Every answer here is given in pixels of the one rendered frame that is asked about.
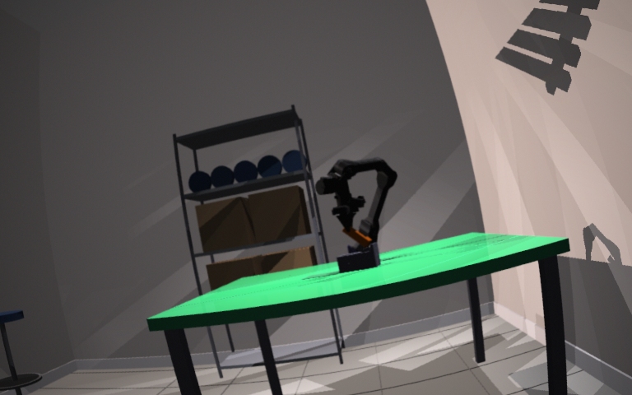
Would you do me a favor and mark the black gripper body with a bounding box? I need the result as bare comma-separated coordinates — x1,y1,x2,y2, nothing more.
332,191,359,215

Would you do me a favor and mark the orange l-shaped part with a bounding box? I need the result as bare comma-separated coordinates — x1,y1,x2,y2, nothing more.
342,227,372,247

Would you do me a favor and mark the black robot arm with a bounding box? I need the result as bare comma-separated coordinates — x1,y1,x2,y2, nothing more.
315,157,397,244

